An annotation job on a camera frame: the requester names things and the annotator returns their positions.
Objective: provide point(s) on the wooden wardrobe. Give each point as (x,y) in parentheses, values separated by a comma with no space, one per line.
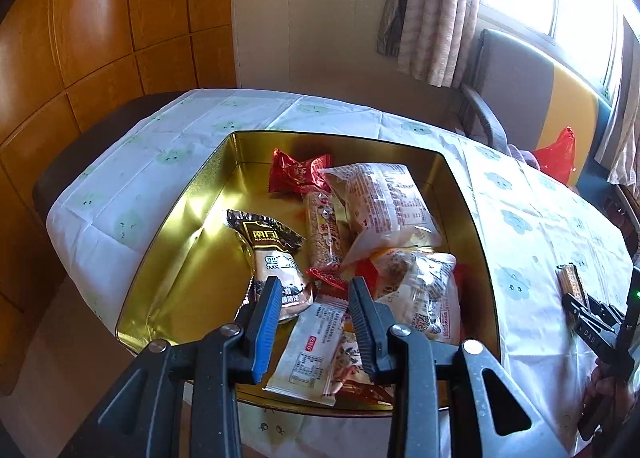
(100,12)

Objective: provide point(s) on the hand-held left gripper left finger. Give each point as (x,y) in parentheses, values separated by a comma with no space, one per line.
(262,338)

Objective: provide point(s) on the small shiny red packet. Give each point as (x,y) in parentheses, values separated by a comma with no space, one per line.
(295,170)

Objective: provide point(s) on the long red snack packet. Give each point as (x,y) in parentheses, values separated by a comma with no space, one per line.
(365,392)

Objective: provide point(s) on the pink cloth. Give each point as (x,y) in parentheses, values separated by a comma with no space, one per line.
(525,157)

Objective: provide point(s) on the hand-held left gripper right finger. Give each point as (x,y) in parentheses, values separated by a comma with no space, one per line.
(362,333)

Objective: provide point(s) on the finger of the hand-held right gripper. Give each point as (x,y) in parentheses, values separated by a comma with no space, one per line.
(604,312)
(582,330)

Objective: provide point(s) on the beige patterned curtain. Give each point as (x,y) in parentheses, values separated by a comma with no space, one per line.
(625,137)
(430,12)

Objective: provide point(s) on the gold tin box maroon sides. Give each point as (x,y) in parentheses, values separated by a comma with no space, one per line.
(175,263)

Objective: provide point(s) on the red plastic bag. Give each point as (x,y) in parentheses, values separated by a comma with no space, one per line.
(557,157)

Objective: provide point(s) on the clear sesame bar packet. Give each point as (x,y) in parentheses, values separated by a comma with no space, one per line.
(570,283)

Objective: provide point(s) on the grey yellow blue sofa chair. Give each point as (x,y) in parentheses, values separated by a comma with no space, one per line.
(510,67)

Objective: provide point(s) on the white cloud-print tablecloth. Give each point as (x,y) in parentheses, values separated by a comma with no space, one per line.
(150,137)

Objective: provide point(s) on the dark snack packet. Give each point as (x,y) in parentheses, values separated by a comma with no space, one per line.
(272,263)

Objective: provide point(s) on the person's right hand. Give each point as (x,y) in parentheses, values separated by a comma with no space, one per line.
(607,390)

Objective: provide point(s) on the red rice cracker packet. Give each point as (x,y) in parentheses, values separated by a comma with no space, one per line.
(322,238)

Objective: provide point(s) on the orange-edged cake packet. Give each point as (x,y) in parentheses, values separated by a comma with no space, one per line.
(425,298)

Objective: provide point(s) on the white and red leaf-print packet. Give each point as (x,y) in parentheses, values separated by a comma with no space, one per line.
(310,353)

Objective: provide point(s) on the clear bread packet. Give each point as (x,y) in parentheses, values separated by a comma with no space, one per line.
(385,203)

